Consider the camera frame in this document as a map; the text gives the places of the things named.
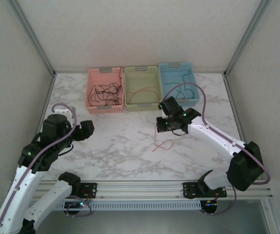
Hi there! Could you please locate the aluminium table edge strip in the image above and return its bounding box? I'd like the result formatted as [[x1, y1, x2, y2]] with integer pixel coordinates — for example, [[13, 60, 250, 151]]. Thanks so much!
[[53, 70, 226, 74]]

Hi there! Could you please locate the control board with LED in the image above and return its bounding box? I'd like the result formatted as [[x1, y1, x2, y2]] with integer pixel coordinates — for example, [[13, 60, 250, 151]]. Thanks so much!
[[64, 201, 92, 211], [201, 199, 219, 213]]

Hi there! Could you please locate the light blue slotted cable duct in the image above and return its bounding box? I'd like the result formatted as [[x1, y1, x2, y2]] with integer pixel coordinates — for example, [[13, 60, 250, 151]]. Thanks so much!
[[54, 200, 203, 211]]

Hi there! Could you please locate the green plastic basket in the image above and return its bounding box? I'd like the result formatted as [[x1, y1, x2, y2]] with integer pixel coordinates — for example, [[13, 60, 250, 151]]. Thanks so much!
[[123, 65, 164, 113]]

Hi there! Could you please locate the aluminium frame post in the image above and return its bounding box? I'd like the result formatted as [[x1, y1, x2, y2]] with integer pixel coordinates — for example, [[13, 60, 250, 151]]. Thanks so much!
[[8, 0, 57, 78], [222, 0, 274, 78]]

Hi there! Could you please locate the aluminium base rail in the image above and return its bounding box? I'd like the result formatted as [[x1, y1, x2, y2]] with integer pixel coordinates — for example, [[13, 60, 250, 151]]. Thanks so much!
[[30, 179, 274, 201]]

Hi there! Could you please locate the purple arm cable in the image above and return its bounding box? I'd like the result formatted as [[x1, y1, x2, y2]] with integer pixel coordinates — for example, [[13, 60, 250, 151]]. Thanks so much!
[[0, 103, 92, 230], [160, 82, 271, 217]]

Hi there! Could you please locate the teal jumper wire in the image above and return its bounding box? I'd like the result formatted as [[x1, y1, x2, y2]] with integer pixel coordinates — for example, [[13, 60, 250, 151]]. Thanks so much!
[[182, 70, 193, 85], [165, 81, 196, 99]]

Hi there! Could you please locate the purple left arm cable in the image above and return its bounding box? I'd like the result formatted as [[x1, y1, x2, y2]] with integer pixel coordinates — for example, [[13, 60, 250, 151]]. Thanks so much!
[[0, 103, 92, 230]]

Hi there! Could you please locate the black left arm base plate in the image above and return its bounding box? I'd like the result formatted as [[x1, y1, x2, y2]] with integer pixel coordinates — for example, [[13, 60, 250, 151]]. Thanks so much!
[[78, 182, 99, 198]]

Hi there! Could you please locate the black jumper wire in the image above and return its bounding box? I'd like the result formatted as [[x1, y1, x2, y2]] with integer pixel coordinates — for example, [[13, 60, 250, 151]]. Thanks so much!
[[87, 84, 101, 103], [96, 90, 120, 107], [113, 68, 123, 98], [92, 82, 122, 98]]

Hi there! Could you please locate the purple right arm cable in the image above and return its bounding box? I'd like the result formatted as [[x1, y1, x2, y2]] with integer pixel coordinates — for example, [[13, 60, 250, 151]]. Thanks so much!
[[160, 82, 271, 217]]

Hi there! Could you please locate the aluminium table side rail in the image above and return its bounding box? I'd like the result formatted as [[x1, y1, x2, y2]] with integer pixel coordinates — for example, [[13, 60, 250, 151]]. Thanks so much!
[[41, 73, 57, 110], [223, 73, 249, 147]]

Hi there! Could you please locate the pink plastic basket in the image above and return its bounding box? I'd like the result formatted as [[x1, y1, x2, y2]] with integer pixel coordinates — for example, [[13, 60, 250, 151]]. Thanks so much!
[[85, 66, 125, 115]]

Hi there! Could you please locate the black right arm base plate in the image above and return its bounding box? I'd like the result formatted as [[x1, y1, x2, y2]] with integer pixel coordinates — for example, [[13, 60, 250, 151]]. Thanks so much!
[[182, 181, 228, 199]]

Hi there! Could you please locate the blue plastic basket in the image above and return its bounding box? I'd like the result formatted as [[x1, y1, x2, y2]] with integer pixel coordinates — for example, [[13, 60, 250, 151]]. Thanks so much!
[[158, 61, 201, 108]]

